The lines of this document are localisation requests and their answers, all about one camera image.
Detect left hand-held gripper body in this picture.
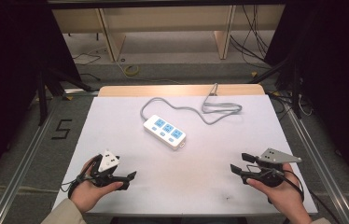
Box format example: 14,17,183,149
90,149,124,189

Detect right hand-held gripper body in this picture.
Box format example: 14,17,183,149
246,147,303,189

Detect white power strip blue sockets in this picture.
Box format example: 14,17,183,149
143,114,187,151

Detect grey power strip cable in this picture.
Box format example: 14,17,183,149
140,82,244,126

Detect person's left hand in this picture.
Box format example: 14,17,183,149
69,155,124,215

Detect person's right hand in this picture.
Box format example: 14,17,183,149
245,163,305,217

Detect black metal stand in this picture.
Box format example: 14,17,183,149
249,54,303,119
35,65,93,127

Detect yellow tape roll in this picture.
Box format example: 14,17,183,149
123,63,140,77

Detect black curtain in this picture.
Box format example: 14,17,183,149
0,0,83,194
263,0,349,202

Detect light wooden desk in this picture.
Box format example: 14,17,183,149
50,4,286,63

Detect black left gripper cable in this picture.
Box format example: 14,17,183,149
60,155,102,200

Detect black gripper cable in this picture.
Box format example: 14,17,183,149
60,155,102,200
283,169,342,224

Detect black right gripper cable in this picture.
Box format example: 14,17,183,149
283,169,342,224

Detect aluminium floor rail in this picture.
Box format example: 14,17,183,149
0,92,63,224
283,101,349,224

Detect thin black floor cable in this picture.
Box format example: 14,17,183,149
71,49,103,82

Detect bundle of black cables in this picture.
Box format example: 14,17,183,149
229,4,272,67

